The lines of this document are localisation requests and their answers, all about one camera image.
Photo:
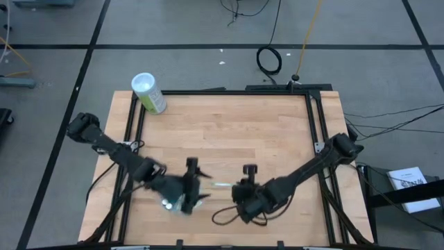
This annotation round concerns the white green wipes canister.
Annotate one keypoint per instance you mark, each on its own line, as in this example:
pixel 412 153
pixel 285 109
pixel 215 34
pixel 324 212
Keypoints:
pixel 147 92

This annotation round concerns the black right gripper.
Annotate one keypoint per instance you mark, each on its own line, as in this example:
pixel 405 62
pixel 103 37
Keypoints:
pixel 249 196

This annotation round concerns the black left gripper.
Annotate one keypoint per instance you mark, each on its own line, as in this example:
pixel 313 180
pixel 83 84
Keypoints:
pixel 180 189

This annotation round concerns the black side cart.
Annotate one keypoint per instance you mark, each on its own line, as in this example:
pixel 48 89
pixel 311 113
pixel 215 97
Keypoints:
pixel 381 194

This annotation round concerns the grey flat floor object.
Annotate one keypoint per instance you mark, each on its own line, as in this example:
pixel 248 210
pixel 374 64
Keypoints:
pixel 41 2

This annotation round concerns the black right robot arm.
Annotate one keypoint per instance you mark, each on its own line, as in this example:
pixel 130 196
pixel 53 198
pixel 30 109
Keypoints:
pixel 312 166

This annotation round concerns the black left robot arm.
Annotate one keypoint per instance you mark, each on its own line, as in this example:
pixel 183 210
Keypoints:
pixel 114 152

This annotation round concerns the clear plastic zip bag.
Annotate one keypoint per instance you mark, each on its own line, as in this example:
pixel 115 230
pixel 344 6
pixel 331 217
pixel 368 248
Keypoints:
pixel 173 209

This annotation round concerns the grey floor base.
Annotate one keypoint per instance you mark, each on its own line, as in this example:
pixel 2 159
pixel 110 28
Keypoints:
pixel 17 82

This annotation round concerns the white booklet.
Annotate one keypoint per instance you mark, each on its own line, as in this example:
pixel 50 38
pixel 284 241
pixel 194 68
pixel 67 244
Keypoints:
pixel 402 175

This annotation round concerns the green toothbrush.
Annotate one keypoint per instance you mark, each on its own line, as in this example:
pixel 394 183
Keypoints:
pixel 223 184

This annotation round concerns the black floor object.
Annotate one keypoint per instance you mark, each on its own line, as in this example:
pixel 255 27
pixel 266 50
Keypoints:
pixel 4 118

